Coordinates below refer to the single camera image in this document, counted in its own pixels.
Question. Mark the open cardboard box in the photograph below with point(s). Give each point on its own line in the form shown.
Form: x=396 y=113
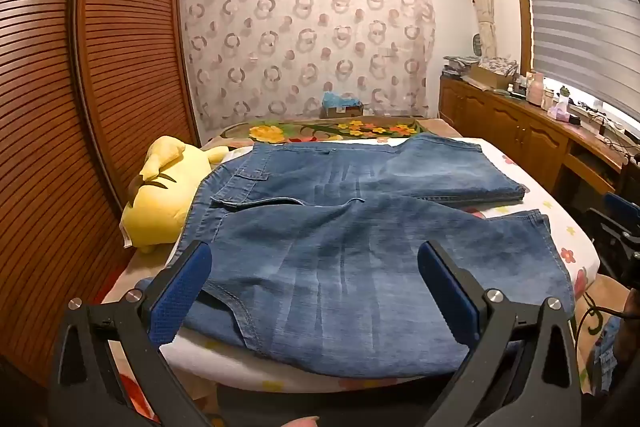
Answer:
x=487 y=78

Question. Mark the person's blue denim clothing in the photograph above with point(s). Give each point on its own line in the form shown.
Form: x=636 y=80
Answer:
x=610 y=357

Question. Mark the floral patterned cloth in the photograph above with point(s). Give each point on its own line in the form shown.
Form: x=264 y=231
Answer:
x=460 y=63

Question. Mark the circle-patterned sheer curtain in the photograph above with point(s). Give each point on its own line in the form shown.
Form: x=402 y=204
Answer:
x=300 y=47

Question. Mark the small potted plant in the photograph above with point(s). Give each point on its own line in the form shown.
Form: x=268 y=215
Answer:
x=564 y=92

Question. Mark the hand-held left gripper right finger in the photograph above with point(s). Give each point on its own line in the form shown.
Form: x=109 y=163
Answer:
x=450 y=302

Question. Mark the wooden louvered wardrobe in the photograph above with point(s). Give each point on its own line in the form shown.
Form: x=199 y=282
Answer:
x=50 y=107

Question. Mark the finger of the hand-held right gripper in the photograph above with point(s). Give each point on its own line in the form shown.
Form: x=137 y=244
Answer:
x=622 y=208
x=615 y=247

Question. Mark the small white jar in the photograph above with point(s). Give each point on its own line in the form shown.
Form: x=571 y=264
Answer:
x=548 y=99

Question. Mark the yellow plush toy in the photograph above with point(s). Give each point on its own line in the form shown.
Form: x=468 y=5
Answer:
x=160 y=202

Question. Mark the wooden sideboard cabinet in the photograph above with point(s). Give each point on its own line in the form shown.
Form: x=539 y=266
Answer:
x=500 y=122

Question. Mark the white strawberry print sheet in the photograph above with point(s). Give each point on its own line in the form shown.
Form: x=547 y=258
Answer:
x=565 y=222

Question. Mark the floral blanket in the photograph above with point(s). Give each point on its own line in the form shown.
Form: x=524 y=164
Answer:
x=350 y=129

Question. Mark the pink bottle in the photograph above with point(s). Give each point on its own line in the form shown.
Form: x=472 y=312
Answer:
x=535 y=92

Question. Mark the pink tissue pack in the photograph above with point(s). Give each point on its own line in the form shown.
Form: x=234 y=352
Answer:
x=558 y=113

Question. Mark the small grey oval mirror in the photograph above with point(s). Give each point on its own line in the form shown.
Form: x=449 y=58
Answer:
x=477 y=44

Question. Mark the cardboard box with blue cloth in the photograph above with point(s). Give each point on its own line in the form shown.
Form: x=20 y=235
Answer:
x=340 y=109

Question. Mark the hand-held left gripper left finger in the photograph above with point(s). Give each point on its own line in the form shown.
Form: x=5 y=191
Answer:
x=180 y=297

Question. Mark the grey striped window blind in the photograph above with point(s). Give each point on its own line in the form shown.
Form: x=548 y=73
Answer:
x=580 y=7

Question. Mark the blue denim pants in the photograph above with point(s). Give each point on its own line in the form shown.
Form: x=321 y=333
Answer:
x=325 y=257

